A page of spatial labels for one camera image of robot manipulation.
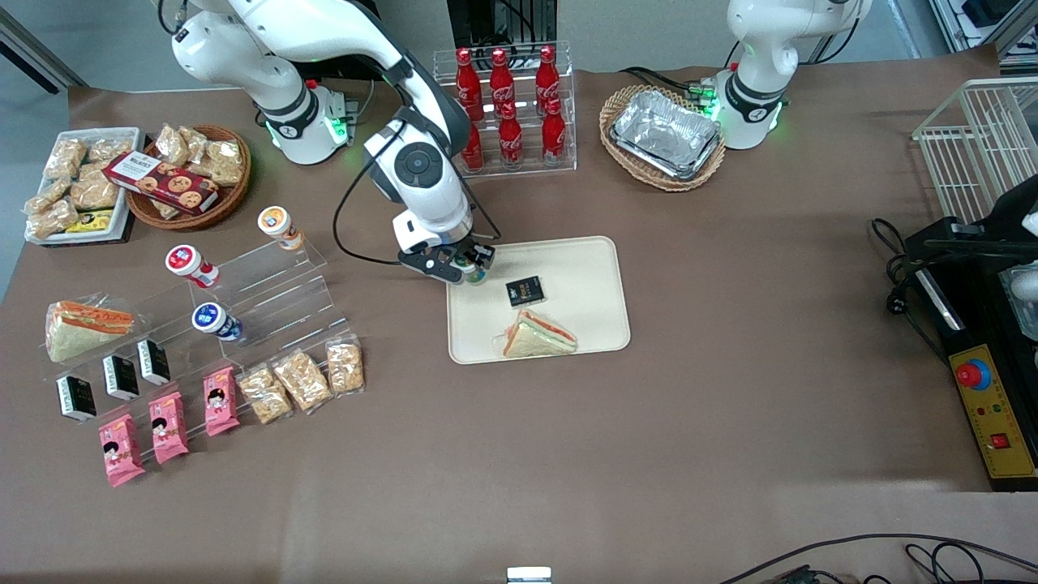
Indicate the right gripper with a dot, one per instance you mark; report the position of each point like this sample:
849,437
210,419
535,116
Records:
473,251

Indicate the green gum bottle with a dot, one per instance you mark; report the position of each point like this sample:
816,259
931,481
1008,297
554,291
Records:
476,276

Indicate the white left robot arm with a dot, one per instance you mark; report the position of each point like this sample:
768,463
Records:
762,89

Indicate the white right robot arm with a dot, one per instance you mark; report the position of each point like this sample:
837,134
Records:
438,203

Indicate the beige plastic tray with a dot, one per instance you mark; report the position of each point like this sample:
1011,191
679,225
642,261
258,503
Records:
584,276

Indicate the orange gum bottle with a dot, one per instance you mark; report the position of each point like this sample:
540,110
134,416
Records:
277,223

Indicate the aluminium foil tray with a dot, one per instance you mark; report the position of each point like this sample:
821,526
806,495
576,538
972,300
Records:
665,130

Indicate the blue gum bottle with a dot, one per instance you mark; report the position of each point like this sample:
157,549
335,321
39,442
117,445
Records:
212,319

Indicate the red gum bottle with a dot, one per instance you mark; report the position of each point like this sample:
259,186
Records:
188,264

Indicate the white rectangular snack tray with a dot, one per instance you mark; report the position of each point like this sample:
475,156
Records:
134,138

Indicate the small black snack packet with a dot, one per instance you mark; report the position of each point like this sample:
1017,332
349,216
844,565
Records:
525,292

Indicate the wrapped triangle sandwich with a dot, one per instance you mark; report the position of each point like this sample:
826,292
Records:
539,341
81,332

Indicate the red cola bottle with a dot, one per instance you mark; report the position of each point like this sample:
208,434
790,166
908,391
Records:
554,134
501,77
547,73
510,142
465,77
474,154

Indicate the clear acrylic bottle rack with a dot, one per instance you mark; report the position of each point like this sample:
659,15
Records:
527,166

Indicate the clear bag of peanut snacks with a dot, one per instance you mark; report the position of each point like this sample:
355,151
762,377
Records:
345,367
302,381
265,396

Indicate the clear acrylic stepped stand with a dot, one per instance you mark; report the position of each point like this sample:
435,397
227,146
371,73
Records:
276,272

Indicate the wicker basket with foil trays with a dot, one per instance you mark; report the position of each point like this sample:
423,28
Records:
649,174

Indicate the round wicker snack basket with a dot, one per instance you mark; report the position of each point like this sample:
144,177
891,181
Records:
231,203

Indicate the clear bag of crackers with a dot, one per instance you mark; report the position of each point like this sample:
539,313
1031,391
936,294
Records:
55,217
172,144
93,191
195,142
225,162
65,158
109,150
47,196

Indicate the pink cartoon snack packet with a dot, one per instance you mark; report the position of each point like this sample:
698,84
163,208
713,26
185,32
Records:
220,401
168,428
122,450

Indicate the red cookie box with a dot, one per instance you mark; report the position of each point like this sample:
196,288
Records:
162,182

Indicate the black and white packet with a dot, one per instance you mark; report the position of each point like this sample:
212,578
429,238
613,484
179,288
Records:
122,377
154,361
75,397

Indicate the yellow snack packet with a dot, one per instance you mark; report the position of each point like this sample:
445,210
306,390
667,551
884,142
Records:
91,221

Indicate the dark metal bar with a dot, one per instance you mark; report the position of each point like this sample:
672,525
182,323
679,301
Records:
40,53

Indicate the red emergency stop button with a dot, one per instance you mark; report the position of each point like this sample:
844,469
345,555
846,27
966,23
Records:
973,375

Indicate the black control box yellow panel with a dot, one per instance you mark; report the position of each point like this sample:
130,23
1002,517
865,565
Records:
997,422

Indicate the black metal frame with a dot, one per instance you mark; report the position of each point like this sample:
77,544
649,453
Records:
478,20

